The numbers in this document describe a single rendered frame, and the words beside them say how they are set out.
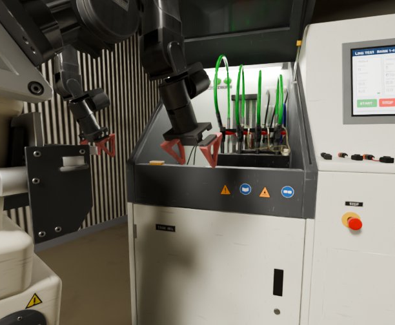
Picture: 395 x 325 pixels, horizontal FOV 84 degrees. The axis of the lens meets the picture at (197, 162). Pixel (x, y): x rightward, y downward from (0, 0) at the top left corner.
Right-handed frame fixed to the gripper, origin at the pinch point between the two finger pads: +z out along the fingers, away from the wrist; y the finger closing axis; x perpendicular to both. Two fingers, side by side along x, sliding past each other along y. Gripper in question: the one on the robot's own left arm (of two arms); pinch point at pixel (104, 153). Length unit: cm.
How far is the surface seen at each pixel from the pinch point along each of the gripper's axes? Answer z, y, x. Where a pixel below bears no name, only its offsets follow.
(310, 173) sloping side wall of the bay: 21, -62, -29
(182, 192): 21.5, -21.6, -9.6
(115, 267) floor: 111, 80, 2
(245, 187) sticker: 23, -43, -19
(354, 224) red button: 34, -74, -23
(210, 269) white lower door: 50, -31, 0
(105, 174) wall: 73, 159, -61
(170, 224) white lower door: 32.2, -16.5, -1.9
